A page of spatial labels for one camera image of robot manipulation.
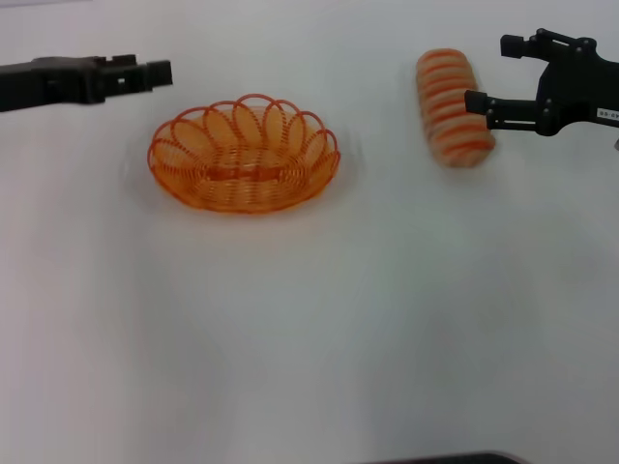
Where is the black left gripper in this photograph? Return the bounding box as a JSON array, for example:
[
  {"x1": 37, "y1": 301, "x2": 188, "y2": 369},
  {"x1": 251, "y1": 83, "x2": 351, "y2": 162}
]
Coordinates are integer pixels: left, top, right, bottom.
[{"x1": 0, "y1": 53, "x2": 174, "y2": 115}]

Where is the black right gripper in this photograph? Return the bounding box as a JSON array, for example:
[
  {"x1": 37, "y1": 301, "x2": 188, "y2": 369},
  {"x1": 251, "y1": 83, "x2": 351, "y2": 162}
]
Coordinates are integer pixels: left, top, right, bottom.
[{"x1": 463, "y1": 28, "x2": 619, "y2": 138}]

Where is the orange striped bread roll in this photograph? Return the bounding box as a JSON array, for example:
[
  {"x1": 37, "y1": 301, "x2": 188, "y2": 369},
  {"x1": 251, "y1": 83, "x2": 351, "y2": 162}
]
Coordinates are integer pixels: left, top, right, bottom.
[{"x1": 416, "y1": 46, "x2": 496, "y2": 169}]

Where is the orange wire basket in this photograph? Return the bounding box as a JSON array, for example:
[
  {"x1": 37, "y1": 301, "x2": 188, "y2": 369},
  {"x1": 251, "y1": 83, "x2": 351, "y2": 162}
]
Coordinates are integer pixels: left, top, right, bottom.
[{"x1": 146, "y1": 93, "x2": 341, "y2": 216}]

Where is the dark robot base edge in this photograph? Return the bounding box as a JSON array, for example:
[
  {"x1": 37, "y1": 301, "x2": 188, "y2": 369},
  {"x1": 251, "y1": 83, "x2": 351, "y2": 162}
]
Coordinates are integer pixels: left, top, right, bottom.
[{"x1": 371, "y1": 450, "x2": 523, "y2": 464}]

